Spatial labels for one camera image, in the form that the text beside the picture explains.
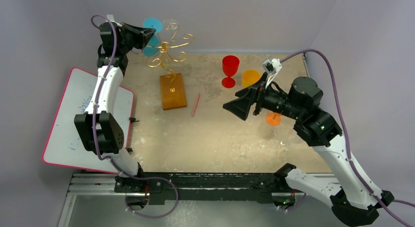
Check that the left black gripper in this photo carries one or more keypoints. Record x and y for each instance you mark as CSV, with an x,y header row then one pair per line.
x,y
142,35

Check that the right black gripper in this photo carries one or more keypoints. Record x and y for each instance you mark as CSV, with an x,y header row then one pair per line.
x,y
257,100

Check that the blue plastic wine glass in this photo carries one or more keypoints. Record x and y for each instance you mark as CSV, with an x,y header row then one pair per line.
x,y
151,48

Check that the clear wine glass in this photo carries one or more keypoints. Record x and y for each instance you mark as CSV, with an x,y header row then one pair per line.
x,y
170,24
287,145

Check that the orange plastic wine glass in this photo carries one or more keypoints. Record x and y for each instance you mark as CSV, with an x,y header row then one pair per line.
x,y
273,119

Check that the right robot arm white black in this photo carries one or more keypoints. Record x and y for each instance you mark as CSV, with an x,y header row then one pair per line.
x,y
354,199

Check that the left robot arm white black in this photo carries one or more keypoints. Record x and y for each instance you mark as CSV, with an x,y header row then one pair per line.
x,y
99,131

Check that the yellow plastic wine glass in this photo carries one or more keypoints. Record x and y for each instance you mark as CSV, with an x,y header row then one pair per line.
x,y
250,77

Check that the red plastic wine glass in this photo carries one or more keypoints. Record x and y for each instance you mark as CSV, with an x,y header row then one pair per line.
x,y
230,66

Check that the wooden rack base board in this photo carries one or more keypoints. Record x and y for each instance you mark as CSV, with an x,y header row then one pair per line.
x,y
172,92

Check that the gold wire wine glass rack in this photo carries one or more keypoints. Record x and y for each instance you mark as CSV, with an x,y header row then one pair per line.
x,y
167,44

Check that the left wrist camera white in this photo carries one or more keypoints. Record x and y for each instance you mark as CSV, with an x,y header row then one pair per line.
x,y
111,18

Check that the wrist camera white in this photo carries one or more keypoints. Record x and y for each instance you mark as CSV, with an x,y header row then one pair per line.
x,y
111,18
272,66

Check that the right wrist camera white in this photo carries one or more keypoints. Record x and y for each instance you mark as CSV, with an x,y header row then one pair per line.
x,y
272,66

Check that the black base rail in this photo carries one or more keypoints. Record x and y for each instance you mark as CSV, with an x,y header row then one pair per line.
x,y
158,187

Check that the whiteboard with pink frame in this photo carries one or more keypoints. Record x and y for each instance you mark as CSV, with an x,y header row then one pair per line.
x,y
64,146

